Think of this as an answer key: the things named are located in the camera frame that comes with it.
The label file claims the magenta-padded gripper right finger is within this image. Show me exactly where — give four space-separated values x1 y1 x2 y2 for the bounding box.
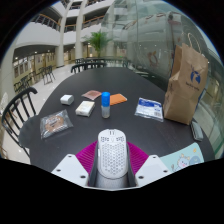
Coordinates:
126 141 171 188

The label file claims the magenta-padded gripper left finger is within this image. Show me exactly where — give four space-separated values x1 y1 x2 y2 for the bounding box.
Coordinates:
51 140 100 188

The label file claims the white perforated computer mouse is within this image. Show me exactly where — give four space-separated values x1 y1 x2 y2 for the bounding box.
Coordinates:
94 128 129 190

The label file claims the light green cartoon mouse pad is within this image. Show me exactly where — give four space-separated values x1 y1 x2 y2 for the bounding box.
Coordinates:
159 142 205 173

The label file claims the clear bag of cookies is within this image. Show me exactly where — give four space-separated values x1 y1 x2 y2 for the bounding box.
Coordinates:
39 109 74 140

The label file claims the cream flat box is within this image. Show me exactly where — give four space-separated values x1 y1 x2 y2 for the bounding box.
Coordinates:
75 100 96 118

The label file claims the clear blue-white packet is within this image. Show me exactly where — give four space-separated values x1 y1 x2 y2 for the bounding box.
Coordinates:
134 97 165 123

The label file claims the small blue-capped bottle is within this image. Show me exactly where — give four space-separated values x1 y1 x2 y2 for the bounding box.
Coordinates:
100 91 111 119

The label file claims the small white box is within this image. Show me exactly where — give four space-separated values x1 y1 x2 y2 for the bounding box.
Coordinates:
59 94 75 106

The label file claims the brown flat packet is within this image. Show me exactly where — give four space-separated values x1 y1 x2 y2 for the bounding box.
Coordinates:
81 89 103 101

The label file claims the black spindle-back chair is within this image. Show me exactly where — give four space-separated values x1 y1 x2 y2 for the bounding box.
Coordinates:
0 86 39 159

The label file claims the orange flat packet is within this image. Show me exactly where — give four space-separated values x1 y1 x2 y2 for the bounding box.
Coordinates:
109 93 128 107

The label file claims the small grey pouch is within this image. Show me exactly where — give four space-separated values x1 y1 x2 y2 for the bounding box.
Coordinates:
190 120 204 142

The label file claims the brown paper carrier bag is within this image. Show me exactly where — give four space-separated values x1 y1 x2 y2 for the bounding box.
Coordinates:
162 32 209 126

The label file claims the group of black chairs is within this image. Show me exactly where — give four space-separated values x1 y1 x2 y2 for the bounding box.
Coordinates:
13 64 57 93

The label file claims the black curved-back chair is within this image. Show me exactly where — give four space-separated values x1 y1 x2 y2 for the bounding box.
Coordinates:
70 62 108 74

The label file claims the white lattice chair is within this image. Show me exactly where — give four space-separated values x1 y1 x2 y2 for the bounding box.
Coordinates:
0 92 9 116

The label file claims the row of black chairs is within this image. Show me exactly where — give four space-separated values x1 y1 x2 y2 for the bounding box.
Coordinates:
74 57 133 69

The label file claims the green potted palm plant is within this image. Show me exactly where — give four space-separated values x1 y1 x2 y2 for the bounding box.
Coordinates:
84 30 113 58

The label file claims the large white ribbed drum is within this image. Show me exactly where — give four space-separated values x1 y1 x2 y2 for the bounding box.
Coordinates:
128 11 201 84

